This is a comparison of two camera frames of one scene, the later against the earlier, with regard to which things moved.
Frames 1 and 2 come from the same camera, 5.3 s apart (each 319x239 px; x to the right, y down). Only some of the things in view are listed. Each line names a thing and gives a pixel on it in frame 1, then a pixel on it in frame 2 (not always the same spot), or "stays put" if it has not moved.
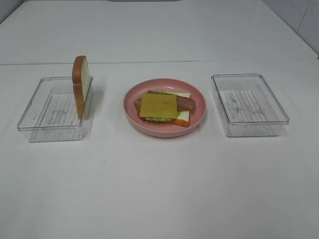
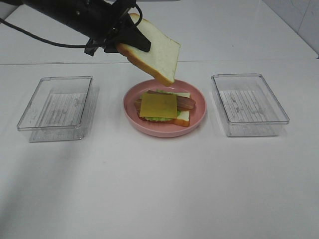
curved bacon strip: [137, 105] stays put
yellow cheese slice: [158, 105] stays put
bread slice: [80, 79] to [161, 61]
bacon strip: [183, 102] stays put
